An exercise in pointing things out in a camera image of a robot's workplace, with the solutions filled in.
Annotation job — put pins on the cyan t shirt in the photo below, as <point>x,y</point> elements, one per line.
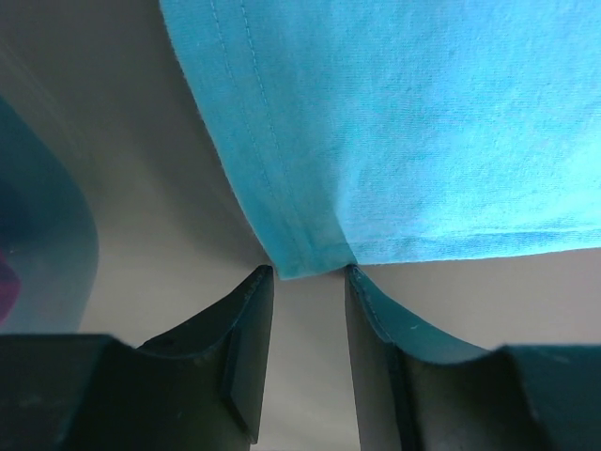
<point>382,132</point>

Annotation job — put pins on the red t shirt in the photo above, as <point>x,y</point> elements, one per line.
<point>10,288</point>

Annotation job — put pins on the teal plastic basket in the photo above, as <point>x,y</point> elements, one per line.
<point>48,233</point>

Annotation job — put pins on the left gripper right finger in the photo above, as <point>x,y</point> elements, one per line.
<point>419,388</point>

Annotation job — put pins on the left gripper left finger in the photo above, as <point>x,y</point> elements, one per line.
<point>198,386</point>

